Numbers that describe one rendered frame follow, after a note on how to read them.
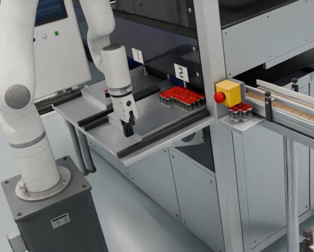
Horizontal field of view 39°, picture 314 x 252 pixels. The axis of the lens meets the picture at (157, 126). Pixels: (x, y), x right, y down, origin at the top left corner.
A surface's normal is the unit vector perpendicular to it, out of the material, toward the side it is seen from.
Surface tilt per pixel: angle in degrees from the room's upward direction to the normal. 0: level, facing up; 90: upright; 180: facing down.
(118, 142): 0
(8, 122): 31
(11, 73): 59
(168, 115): 0
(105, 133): 0
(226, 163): 90
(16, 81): 66
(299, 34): 90
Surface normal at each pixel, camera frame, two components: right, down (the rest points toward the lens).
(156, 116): -0.17, -0.86
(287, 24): 0.54, 0.32
